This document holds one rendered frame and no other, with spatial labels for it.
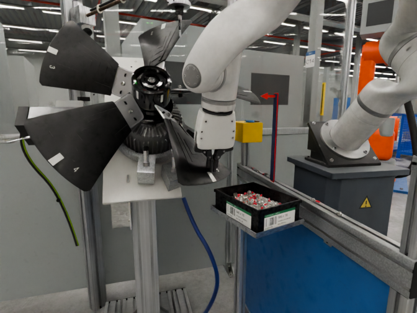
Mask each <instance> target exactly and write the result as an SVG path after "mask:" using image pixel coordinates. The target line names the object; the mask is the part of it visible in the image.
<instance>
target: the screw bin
mask: <svg viewBox="0 0 417 313"><path fill-rule="evenodd" d="M248 191H251V192H254V193H255V194H260V195H261V194H262V197H266V198H270V200H273V201H274V202H276V201H277V202H280V203H281V204H279V205H276V206H272V207H267V208H265V209H260V210H258V209H255V208H253V207H251V206H249V205H247V204H245V203H243V202H241V201H239V200H237V199H235V198H233V197H232V196H233V194H234V193H237V194H244V193H247V192H248ZM214 192H215V208H216V209H218V210H219V211H221V212H223V213H224V214H226V215H228V216H229V217H231V218H232V219H234V220H236V221H237V222H239V223H241V224H242V225H244V226H245V227H247V228H249V229H250V230H252V231H253V232H255V233H259V232H263V231H265V230H269V229H273V228H275V227H279V226H281V225H285V224H289V223H291V222H295V221H298V219H299V209H300V203H302V199H299V198H296V197H293V196H290V195H288V194H285V193H282V192H280V191H277V190H275V189H271V188H268V187H266V186H263V185H261V184H258V183H255V182H250V183H244V184H237V185H233V186H227V187H223V188H217V189H214Z"/></svg>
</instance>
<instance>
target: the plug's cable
mask: <svg viewBox="0 0 417 313"><path fill-rule="evenodd" d="M20 146H21V149H22V151H23V154H24V156H25V157H26V159H27V161H28V162H29V163H30V165H31V166H32V168H33V169H34V170H35V171H36V172H37V173H38V174H39V175H40V176H41V177H42V178H43V180H44V181H45V182H46V183H47V184H48V185H49V187H50V189H51V190H52V191H53V193H54V195H55V196H56V198H57V199H61V197H60V196H59V194H58V192H57V191H56V189H55V187H54V186H53V185H52V183H51V182H50V180H49V179H48V178H47V177H46V176H45V175H44V174H43V173H42V172H41V171H40V170H39V168H38V167H37V166H36V165H35V163H34V162H33V161H32V159H31V157H30V156H29V154H28V152H27V149H26V147H25V142H24V139H23V140H20ZM59 204H60V206H61V208H62V210H63V212H64V215H65V217H66V220H67V222H68V225H69V228H70V230H71V233H72V236H73V239H74V242H75V245H76V246H79V243H78V239H77V237H76V233H75V231H74V228H73V225H72V223H71V220H70V217H69V215H68V212H67V210H66V208H65V205H64V204H63V201H62V200H61V201H60V202H59Z"/></svg>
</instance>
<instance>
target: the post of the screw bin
mask: <svg viewBox="0 0 417 313"><path fill-rule="evenodd" d="M246 254H247V233H246V232H245V231H243V230H241V229H240V228H239V227H237V226H235V283H234V313H245V295H246Z"/></svg>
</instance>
